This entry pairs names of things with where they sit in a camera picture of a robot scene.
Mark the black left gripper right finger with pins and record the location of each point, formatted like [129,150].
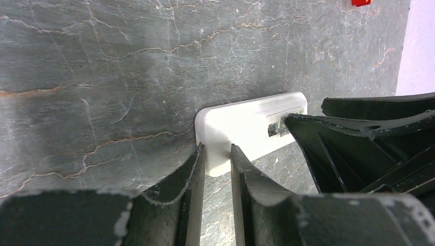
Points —
[265,213]

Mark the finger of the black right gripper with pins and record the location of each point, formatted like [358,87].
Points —
[378,108]
[368,156]

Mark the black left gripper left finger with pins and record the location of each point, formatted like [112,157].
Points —
[167,213]

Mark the white battery cover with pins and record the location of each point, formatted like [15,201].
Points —
[275,121]

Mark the white remote control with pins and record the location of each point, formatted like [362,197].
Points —
[243,124]

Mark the red owl toy block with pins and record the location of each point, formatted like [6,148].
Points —
[360,3]

